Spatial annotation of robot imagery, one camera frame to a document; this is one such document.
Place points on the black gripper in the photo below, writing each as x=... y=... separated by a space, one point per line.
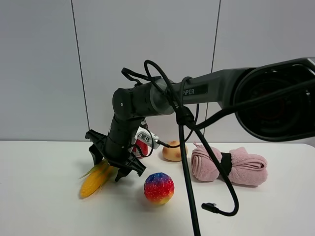
x=116 y=149

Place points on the yellow toy corn cob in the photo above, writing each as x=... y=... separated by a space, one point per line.
x=95 y=178

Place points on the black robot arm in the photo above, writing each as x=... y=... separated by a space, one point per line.
x=274 y=103

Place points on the red soda can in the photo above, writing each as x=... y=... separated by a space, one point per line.
x=143 y=147

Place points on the rainbow coloured ball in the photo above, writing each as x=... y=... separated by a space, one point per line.
x=159 y=188

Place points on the tan spotted toy bun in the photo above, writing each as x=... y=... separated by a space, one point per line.
x=172 y=153

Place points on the pink rolled towel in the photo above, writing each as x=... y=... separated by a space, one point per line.
x=241 y=167

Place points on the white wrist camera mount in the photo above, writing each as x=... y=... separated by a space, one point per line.
x=145 y=136

